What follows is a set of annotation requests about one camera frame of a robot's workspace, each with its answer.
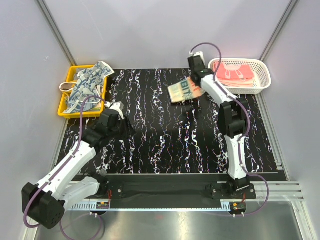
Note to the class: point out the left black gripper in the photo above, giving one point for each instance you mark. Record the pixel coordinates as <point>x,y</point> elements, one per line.
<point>128,129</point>

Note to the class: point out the orange grey printed towel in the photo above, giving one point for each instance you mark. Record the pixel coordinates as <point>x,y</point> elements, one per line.
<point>184,90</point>

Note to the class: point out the pink bunny towel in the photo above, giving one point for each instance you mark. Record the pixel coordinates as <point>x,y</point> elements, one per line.
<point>238,71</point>

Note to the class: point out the blue white patterned towel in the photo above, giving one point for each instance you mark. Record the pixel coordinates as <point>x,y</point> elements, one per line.
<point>88,89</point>

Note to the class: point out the plain pink towel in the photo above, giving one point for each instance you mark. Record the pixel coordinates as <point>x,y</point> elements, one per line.
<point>236,81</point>

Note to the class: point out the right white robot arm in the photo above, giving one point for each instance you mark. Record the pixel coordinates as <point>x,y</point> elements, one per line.
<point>233,122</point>

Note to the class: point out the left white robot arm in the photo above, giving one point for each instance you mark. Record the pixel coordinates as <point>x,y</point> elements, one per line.
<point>46,201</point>

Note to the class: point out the beige cloth loop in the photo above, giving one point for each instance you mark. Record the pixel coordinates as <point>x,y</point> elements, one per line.
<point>67,87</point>

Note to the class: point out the black marble pattern mat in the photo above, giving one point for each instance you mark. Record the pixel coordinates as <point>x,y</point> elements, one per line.
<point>180,138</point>

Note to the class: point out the white perforated basket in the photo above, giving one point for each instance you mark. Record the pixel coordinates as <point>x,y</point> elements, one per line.
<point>262,77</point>

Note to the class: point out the yellow plastic bin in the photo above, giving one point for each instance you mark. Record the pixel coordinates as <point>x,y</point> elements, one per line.
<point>62,105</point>

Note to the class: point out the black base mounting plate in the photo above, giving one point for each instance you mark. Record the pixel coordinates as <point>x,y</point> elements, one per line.
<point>170,191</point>

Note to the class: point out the left small circuit board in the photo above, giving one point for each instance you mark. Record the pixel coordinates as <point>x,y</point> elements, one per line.
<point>102,205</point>

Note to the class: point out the small circuit board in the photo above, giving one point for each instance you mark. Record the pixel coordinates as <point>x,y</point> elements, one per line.
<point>102,205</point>
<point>237,206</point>

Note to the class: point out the right small circuit board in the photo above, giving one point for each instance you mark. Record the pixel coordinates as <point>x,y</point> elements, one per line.
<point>237,206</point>

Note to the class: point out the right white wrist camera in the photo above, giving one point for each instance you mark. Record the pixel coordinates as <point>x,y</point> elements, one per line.
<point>199,53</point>

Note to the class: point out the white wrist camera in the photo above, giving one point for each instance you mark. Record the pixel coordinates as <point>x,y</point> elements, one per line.
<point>199,53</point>
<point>117,106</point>

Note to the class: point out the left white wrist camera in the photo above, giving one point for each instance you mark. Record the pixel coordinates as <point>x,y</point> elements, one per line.
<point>117,106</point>

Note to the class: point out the slotted white cable duct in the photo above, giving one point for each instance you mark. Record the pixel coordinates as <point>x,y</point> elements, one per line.
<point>84,206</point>

